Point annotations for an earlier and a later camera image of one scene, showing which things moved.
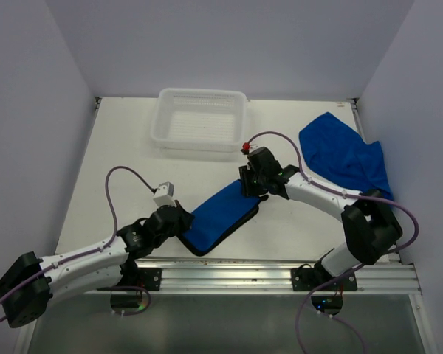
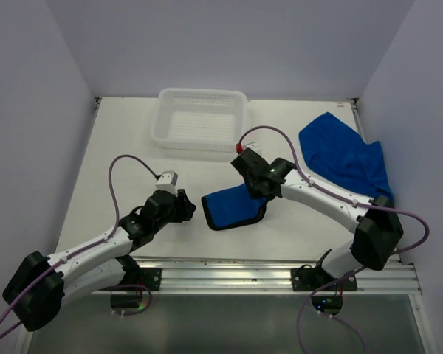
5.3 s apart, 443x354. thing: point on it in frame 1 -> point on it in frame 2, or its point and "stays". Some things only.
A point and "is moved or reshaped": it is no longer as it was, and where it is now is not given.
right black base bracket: x=306 y=277 stays
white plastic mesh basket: x=199 y=119 stays
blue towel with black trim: x=212 y=225 is moved or reshaped
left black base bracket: x=147 y=277 stays
